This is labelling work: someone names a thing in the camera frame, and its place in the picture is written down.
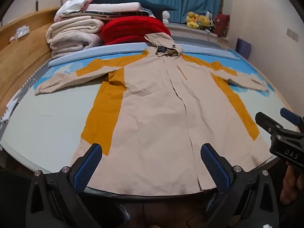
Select pale pink fluffy blanket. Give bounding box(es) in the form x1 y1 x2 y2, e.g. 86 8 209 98
49 32 104 59

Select light blue foam bolster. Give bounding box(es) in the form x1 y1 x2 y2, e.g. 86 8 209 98
49 41 242 68

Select yellow plush toy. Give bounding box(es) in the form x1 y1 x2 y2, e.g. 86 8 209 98
186 11 202 29
199 15 211 29

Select person's right hand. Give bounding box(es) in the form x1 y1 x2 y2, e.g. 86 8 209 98
280 164 304 205

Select beige orange hooded jacket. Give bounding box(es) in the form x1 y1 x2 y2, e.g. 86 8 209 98
34 33 273 194

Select dark striped folded sheet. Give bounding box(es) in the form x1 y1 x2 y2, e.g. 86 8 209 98
59 9 155 21

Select pink white folded cloth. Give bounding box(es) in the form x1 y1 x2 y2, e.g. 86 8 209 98
54 0 94 22

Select white folded pillow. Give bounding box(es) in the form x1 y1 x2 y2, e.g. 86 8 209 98
85 2 143 14

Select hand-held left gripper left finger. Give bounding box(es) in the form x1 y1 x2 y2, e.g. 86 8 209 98
25 143 104 228

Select red fluffy blanket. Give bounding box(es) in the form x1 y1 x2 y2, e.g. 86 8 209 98
101 16 172 46

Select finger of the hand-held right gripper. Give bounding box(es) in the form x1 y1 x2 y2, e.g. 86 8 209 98
255 112 297 139
280 108 304 127

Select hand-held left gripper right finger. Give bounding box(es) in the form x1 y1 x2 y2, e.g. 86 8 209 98
201 143 280 228

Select white plush toy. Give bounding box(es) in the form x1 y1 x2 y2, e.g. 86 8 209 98
161 10 171 25

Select white crumpled cloth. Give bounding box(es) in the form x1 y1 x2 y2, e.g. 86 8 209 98
0 91 20 124

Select white papers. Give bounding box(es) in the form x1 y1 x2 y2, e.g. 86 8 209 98
9 25 30 42

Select blue printed bed sheet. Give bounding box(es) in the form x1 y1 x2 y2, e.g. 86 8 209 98
0 44 291 174

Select cream fluffy blanket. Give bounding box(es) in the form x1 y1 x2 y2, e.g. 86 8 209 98
46 15 105 44

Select wooden headboard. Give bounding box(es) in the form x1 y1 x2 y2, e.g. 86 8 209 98
0 7 63 118

